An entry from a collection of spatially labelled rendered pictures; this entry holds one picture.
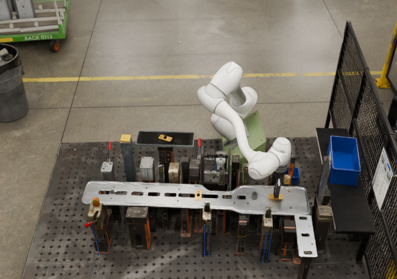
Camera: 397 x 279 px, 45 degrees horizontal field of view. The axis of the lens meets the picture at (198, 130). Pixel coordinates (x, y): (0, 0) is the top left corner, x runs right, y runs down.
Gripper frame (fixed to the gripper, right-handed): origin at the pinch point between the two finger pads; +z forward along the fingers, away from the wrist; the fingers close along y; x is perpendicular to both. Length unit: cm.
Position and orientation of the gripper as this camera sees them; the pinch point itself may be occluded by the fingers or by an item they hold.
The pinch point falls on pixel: (276, 192)
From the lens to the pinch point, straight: 295.1
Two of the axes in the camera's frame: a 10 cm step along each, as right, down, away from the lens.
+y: -0.6, 6.4, -7.6
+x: 10.0, 0.2, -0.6
